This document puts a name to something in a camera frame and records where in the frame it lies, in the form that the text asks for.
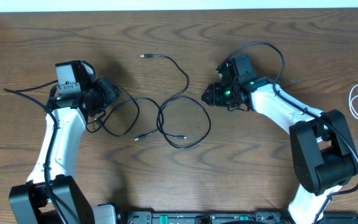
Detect black USB cable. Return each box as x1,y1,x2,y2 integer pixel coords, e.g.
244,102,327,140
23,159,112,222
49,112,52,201
85,86,164,141
140,53,212,149

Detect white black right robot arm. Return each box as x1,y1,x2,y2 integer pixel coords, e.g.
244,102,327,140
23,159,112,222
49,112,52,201
201,55,358,223

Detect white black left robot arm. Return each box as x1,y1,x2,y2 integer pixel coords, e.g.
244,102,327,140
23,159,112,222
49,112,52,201
9,60,119,223

